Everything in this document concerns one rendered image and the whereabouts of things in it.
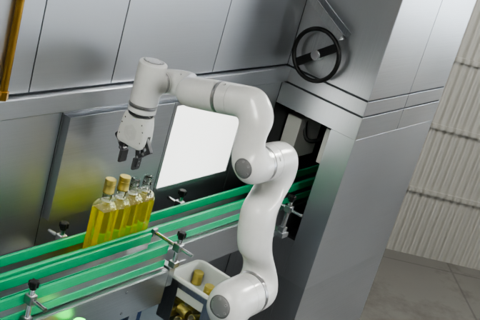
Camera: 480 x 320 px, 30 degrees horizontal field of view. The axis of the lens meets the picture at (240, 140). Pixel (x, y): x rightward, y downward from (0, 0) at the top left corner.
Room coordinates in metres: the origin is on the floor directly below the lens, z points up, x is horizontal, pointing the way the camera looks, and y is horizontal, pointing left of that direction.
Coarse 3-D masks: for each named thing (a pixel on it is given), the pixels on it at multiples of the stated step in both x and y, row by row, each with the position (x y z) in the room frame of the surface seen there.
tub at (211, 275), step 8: (184, 264) 2.64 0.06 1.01; (192, 264) 2.66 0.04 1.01; (200, 264) 2.69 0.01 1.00; (208, 264) 2.68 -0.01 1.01; (176, 272) 2.59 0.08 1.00; (184, 272) 2.63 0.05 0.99; (192, 272) 2.67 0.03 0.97; (208, 272) 2.67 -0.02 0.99; (216, 272) 2.66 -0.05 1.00; (184, 280) 2.53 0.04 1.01; (208, 280) 2.67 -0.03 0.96; (216, 280) 2.65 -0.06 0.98; (192, 288) 2.51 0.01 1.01; (200, 288) 2.64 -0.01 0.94; (208, 296) 2.48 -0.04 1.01
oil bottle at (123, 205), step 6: (114, 198) 2.45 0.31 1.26; (120, 198) 2.45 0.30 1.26; (126, 198) 2.47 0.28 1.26; (120, 204) 2.44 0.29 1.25; (126, 204) 2.46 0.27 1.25; (120, 210) 2.44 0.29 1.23; (126, 210) 2.46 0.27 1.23; (120, 216) 2.44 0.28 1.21; (126, 216) 2.47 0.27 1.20; (114, 222) 2.43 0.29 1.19; (120, 222) 2.45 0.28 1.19; (114, 228) 2.43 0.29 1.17; (120, 228) 2.45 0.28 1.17; (114, 234) 2.44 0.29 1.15; (120, 234) 2.46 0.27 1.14
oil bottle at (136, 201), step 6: (126, 192) 2.51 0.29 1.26; (132, 198) 2.49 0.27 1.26; (138, 198) 2.51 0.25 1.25; (132, 204) 2.49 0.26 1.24; (138, 204) 2.51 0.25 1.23; (132, 210) 2.49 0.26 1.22; (138, 210) 2.52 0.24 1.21; (132, 216) 2.50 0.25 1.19; (138, 216) 2.52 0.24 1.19; (126, 222) 2.48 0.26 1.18; (132, 222) 2.50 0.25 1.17; (126, 228) 2.49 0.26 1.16; (132, 228) 2.51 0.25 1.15; (126, 234) 2.49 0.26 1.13
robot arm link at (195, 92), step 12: (168, 72) 2.52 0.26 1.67; (180, 72) 2.52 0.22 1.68; (192, 72) 2.49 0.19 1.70; (180, 84) 2.37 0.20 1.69; (192, 84) 2.35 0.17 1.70; (204, 84) 2.34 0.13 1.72; (216, 84) 2.32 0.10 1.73; (180, 96) 2.36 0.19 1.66; (192, 96) 2.33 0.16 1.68; (204, 96) 2.31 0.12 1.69; (204, 108) 2.32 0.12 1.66
